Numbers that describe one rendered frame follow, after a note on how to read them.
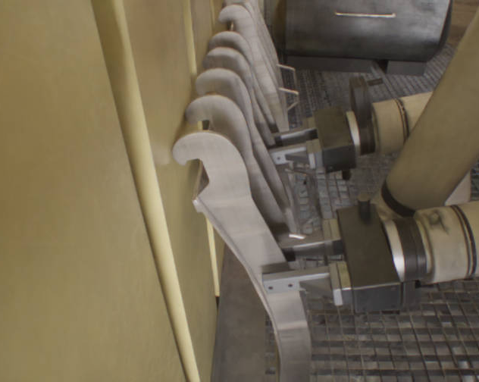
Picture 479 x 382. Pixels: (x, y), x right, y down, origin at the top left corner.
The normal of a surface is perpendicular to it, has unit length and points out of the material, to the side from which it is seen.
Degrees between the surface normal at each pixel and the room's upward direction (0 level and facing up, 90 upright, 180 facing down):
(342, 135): 13
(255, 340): 0
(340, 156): 90
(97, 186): 90
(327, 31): 90
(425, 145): 89
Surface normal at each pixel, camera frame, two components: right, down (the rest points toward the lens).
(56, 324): 1.00, 0.00
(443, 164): -0.45, 0.64
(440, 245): -0.23, -0.16
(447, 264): -0.09, 0.42
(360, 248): -0.25, -0.76
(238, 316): -0.04, -0.78
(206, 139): -0.05, 0.62
